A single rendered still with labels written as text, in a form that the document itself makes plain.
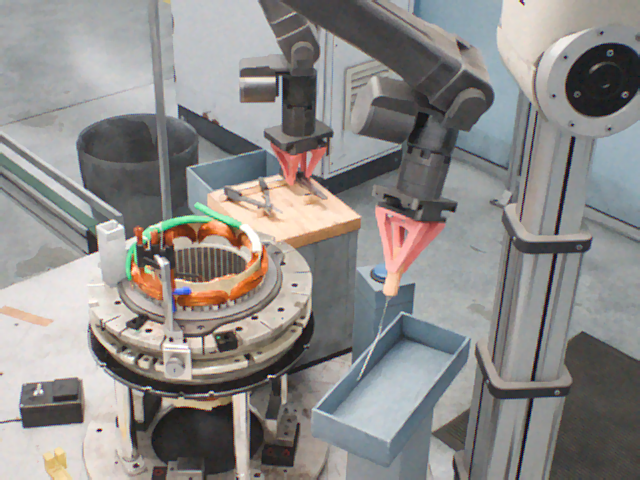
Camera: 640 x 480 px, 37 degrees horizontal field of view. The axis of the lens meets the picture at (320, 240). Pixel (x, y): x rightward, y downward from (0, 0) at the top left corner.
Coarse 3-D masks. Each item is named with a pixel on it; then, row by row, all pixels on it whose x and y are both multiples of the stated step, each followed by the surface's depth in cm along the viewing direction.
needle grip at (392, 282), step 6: (396, 246) 115; (396, 252) 115; (402, 270) 116; (390, 276) 116; (396, 276) 115; (390, 282) 116; (396, 282) 116; (384, 288) 116; (390, 288) 116; (396, 288) 116; (390, 294) 116
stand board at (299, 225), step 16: (272, 192) 165; (288, 192) 166; (304, 192) 166; (224, 208) 160; (240, 208) 160; (256, 208) 160; (288, 208) 161; (304, 208) 161; (320, 208) 161; (336, 208) 161; (256, 224) 156; (272, 224) 156; (288, 224) 156; (304, 224) 156; (320, 224) 156; (336, 224) 157; (352, 224) 158; (288, 240) 152; (304, 240) 154; (320, 240) 156
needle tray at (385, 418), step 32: (416, 320) 134; (384, 352) 133; (416, 352) 134; (448, 352) 134; (352, 384) 126; (384, 384) 128; (416, 384) 128; (448, 384) 128; (320, 416) 117; (352, 416) 122; (384, 416) 122; (416, 416) 119; (352, 448) 116; (384, 448) 114; (416, 448) 128
